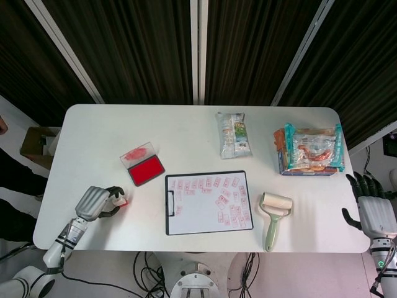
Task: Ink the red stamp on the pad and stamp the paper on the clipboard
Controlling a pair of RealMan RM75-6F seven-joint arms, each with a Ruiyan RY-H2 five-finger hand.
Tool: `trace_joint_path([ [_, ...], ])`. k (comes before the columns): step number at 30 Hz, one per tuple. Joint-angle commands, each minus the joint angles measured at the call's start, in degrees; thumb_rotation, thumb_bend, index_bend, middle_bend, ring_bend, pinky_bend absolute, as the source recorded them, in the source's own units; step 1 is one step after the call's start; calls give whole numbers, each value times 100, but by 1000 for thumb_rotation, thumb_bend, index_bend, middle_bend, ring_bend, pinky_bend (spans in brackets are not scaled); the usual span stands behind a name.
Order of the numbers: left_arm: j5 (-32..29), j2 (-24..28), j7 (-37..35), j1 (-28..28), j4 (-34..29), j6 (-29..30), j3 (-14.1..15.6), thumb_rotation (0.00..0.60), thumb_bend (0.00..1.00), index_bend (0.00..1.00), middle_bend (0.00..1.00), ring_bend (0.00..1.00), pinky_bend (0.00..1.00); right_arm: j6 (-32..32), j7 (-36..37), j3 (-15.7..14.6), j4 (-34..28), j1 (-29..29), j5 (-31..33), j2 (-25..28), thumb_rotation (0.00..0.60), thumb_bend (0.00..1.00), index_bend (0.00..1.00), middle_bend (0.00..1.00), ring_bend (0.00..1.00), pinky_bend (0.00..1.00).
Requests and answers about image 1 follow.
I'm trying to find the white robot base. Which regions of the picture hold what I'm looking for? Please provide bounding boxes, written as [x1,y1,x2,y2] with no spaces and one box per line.
[153,251,241,298]

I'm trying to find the teal clear snack bag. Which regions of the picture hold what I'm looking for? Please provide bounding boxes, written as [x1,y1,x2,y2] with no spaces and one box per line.
[284,122,346,173]

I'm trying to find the person in dark clothes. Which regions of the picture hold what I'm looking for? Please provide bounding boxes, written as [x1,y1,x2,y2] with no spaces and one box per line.
[0,115,47,242]

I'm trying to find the white partition post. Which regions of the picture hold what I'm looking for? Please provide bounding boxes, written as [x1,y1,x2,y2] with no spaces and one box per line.
[189,0,209,106]
[270,0,336,107]
[349,122,397,156]
[24,0,105,105]

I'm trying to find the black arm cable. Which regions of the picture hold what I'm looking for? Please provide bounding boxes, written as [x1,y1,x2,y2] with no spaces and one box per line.
[60,253,137,298]

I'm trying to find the black curtain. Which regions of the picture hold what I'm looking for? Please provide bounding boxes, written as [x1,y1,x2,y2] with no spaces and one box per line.
[279,0,397,150]
[0,0,94,120]
[42,0,195,106]
[203,0,323,106]

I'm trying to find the brown cardboard box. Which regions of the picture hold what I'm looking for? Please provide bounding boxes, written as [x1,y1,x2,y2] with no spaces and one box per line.
[20,126,62,170]

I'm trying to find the lint roller green handle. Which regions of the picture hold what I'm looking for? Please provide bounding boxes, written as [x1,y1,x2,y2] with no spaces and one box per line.
[259,191,293,252]

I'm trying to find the clear plastic container red bits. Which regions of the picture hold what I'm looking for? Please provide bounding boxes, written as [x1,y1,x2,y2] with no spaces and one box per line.
[119,142,166,187]

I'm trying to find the black clipboard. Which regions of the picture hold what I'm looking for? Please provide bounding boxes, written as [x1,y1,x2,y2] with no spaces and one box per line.
[164,169,254,236]

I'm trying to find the white paper with red stamps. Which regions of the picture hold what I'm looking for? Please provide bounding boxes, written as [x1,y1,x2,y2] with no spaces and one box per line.
[166,172,252,233]

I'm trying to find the blue orange cardboard box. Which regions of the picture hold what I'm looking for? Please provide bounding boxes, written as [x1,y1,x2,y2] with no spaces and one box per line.
[273,129,339,177]

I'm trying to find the black floor cables bundle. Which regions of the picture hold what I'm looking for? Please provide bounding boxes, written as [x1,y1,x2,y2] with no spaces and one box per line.
[229,251,260,298]
[133,251,165,298]

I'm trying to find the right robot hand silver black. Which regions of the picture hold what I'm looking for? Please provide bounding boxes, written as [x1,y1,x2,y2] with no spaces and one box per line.
[341,173,397,239]

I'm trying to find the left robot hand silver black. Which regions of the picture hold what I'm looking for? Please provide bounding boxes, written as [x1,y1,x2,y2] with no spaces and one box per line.
[75,185,127,222]

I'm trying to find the silver snack bag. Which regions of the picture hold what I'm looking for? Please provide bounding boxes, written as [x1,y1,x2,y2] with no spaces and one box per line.
[215,111,254,160]

